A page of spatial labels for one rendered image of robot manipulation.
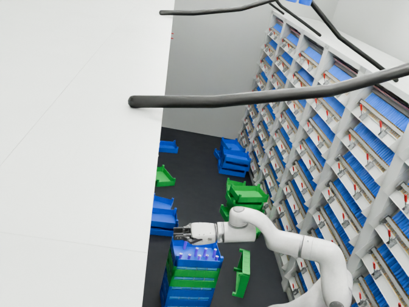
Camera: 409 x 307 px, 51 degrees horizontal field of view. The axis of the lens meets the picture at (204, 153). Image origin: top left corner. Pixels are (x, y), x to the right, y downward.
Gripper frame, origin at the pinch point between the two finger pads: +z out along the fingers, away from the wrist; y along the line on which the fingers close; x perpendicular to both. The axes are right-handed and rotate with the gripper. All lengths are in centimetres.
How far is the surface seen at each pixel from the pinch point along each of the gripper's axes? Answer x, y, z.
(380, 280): -38, 11, -96
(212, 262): -69, 66, -19
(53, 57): 81, -40, 28
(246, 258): -100, 107, -47
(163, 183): -103, 230, 18
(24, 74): 81, -57, 30
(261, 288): -123, 101, -59
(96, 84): 78, -55, 16
